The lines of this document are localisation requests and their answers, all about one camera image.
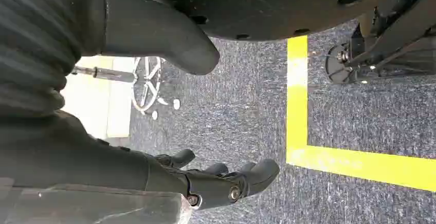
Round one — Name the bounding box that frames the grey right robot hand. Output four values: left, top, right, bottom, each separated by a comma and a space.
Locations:
0, 0, 281, 212

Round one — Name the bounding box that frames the grey metal rod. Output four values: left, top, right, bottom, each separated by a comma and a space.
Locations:
70, 65, 138, 84

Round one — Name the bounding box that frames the white flat panel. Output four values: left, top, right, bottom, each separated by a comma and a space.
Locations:
60, 55, 138, 140

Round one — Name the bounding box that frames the ribbed grey right arm sleeve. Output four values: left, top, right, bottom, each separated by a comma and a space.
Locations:
0, 0, 86, 117

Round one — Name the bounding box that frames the black round plate with holes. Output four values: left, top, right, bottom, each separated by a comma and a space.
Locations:
108, 0, 436, 42

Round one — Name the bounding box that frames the yellow floor tape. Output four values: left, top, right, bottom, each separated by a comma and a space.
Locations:
285, 35, 436, 193

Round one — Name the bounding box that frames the grey glossy cover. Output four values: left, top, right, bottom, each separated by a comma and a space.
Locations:
0, 177, 194, 224

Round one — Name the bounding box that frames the black robot leg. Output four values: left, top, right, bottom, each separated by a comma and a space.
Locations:
324, 0, 436, 86

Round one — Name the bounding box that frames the white spoked wheel frame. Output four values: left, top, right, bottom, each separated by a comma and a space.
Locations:
131, 56, 170, 115

